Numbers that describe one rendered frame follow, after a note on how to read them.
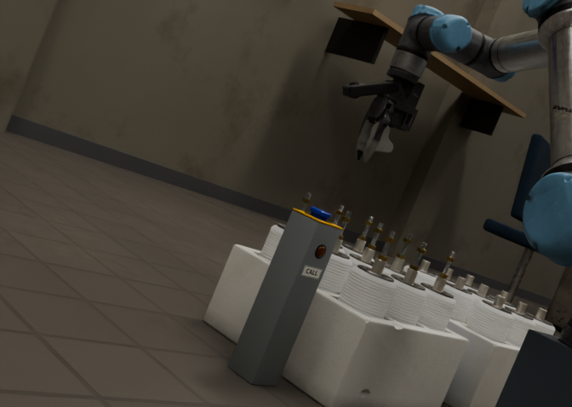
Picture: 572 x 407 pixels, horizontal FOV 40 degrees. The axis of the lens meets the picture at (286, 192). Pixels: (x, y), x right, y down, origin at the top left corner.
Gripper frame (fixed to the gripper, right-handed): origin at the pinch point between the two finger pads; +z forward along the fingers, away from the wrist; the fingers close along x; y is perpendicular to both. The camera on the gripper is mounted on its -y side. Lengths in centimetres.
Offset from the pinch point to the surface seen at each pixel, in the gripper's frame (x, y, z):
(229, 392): -41, -25, 46
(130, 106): 251, -13, 15
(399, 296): -25.1, 8.0, 23.9
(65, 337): -38, -53, 46
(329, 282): -20.4, -5.1, 26.5
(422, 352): -26.9, 17.0, 32.7
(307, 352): -28.0, -7.5, 39.3
